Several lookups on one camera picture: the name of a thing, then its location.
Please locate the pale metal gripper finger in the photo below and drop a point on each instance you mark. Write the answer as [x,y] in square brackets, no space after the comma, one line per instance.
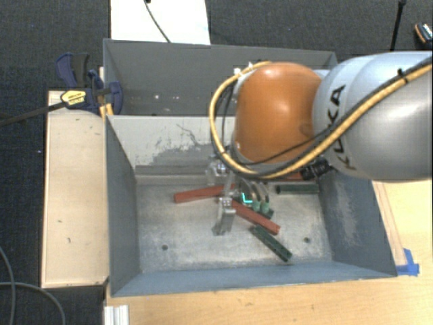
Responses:
[229,219]
[219,222]

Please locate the red-brown flat block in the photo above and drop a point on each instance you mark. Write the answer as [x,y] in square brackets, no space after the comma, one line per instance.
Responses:
[260,220]
[293,177]
[198,195]

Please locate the grey metal bin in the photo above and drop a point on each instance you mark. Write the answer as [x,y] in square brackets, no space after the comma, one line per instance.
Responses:
[189,242]

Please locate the dark green flat block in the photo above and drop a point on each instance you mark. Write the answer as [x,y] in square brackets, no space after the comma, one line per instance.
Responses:
[272,244]
[297,189]

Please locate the pale wood flat board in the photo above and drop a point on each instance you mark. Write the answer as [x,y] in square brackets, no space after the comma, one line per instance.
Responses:
[74,188]

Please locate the black cylinder on white bracket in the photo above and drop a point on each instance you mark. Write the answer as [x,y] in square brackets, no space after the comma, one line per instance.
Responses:
[314,170]

